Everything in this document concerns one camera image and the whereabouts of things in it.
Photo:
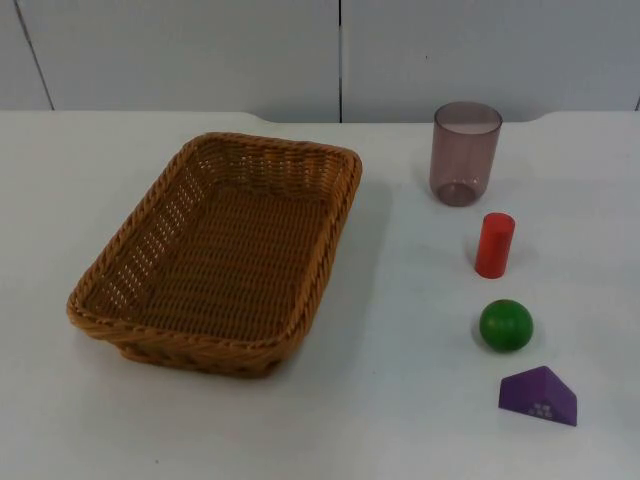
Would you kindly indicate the green ball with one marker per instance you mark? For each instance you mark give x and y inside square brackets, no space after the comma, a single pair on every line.
[506,325]

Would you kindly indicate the brown wicker basket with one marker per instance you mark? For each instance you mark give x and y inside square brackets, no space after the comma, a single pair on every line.
[220,260]

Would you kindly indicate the red cylinder block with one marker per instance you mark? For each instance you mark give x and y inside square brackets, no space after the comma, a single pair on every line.
[494,247]

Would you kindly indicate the clear cup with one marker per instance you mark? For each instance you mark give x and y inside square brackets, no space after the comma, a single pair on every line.
[462,160]

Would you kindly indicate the purple triangular block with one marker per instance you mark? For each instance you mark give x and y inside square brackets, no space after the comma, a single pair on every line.
[537,392]

